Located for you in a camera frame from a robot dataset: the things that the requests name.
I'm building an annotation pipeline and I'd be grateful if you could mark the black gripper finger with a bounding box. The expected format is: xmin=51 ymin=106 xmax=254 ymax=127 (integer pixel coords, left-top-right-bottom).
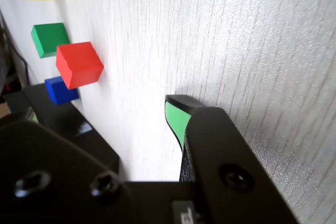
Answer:
xmin=0 ymin=112 xmax=137 ymax=224
xmin=164 ymin=94 xmax=300 ymax=224

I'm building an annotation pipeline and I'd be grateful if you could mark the blue wooden cube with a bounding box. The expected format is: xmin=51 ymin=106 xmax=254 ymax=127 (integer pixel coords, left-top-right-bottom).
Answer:
xmin=44 ymin=76 xmax=80 ymax=105

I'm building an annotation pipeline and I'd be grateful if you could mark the red wooden cube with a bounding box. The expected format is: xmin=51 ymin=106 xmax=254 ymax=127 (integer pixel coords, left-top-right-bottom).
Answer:
xmin=55 ymin=41 xmax=104 ymax=90

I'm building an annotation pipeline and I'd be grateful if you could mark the green wooden cube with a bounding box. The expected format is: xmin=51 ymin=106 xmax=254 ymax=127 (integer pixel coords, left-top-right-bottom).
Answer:
xmin=30 ymin=23 xmax=71 ymax=59

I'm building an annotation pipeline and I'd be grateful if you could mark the black cardboard box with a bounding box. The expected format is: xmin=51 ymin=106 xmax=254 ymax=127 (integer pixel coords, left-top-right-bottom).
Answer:
xmin=2 ymin=82 xmax=121 ymax=182

